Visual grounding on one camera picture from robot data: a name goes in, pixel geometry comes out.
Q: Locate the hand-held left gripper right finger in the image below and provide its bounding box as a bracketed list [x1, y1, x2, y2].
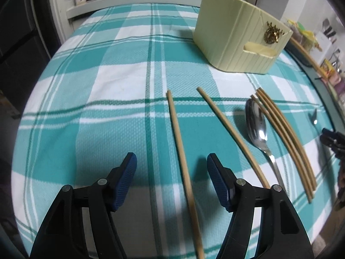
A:
[206, 153, 315, 259]

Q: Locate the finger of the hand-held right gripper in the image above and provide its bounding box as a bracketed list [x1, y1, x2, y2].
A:
[320, 136, 345, 157]
[321, 128, 345, 141]

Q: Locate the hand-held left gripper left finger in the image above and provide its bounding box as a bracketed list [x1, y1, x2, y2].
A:
[29, 152, 138, 259]

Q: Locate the small metal spoon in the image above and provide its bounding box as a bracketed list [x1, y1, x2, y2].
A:
[309, 108, 320, 126]

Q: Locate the large metal spoon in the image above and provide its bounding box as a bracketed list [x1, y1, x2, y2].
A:
[245, 98, 287, 189]

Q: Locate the cream ribbed storage box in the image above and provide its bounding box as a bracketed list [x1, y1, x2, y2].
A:
[193, 0, 294, 74]

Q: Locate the yellow printed packet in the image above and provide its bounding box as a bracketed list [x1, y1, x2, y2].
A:
[321, 59, 340, 80]

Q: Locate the teal plaid tablecloth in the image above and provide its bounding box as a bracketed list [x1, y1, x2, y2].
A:
[12, 3, 337, 259]

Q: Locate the long wooden board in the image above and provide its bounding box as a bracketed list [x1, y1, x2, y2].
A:
[289, 36, 328, 80]

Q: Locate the plastic bag with yellow contents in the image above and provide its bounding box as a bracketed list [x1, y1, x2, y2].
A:
[284, 18, 322, 52]

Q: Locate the gold wreath ornament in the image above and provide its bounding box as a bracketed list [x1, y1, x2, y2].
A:
[263, 22, 285, 45]

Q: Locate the black refrigerator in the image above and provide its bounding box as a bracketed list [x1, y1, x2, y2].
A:
[0, 0, 53, 119]

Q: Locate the white kitchen counter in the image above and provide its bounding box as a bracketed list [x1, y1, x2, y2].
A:
[66, 0, 205, 19]

